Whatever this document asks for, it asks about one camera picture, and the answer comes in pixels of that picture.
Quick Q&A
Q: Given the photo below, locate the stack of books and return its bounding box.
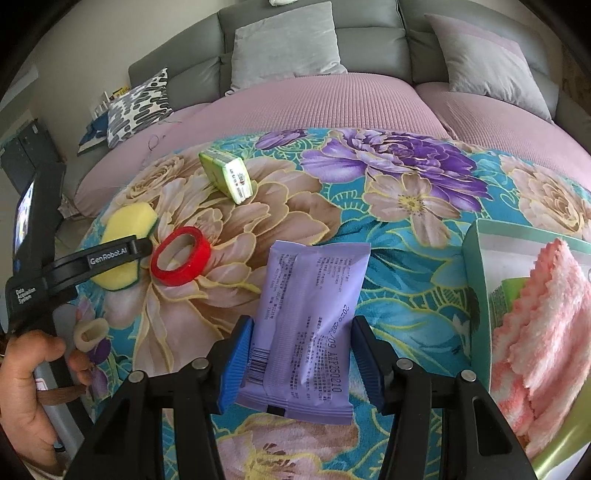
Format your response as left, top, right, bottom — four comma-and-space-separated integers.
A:
95, 85, 132, 114

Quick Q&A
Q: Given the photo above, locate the small green tissue pack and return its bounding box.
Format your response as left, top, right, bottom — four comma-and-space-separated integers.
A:
198, 150, 254, 205

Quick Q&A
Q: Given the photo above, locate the grey and pink pillow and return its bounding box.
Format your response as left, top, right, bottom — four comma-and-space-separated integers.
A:
424, 14, 555, 121

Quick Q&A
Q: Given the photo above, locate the purple packet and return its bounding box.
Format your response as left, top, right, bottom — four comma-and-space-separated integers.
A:
235, 240, 372, 425

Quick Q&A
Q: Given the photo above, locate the yellow sponge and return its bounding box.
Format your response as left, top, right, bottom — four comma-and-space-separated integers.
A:
92, 205, 160, 291

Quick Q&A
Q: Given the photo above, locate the white box with green edge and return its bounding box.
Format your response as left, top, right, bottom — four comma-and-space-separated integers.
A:
462, 218, 591, 480

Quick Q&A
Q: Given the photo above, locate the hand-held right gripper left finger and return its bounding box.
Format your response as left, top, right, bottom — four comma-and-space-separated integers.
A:
62, 316, 256, 480

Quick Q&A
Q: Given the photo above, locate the large green tissue pack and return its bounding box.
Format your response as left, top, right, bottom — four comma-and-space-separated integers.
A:
489, 277, 532, 333

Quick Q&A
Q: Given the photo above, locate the dark cabinet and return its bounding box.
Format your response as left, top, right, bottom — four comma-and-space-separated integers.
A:
0, 117, 61, 195

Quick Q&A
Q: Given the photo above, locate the red tape roll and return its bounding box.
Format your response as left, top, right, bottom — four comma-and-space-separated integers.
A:
150, 226, 212, 287

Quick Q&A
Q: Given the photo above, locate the grey sofa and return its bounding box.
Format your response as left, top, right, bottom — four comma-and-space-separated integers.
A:
58, 0, 573, 220

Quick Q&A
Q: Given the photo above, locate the cream tape roll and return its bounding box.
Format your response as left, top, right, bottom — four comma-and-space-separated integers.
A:
73, 318, 110, 354

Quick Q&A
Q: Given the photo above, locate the blue cushion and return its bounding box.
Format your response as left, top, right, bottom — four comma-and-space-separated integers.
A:
76, 113, 112, 155

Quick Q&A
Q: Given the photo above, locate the black and white patterned pillow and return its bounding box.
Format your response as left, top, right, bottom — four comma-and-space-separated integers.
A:
106, 68, 174, 148

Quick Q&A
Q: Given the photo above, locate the pink fluffy cloth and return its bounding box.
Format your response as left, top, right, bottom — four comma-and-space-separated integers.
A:
489, 237, 591, 457

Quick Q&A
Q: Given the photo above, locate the floral printed blanket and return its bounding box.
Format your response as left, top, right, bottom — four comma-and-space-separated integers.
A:
74, 127, 591, 480

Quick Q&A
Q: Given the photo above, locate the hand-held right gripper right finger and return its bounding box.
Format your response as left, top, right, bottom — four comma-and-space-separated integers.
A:
352, 315, 539, 480

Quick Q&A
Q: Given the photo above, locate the brown wrist strap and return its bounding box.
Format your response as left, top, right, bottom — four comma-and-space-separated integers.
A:
39, 387, 85, 407

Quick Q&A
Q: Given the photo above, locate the person's left hand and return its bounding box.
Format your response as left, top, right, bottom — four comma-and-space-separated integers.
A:
0, 332, 95, 469

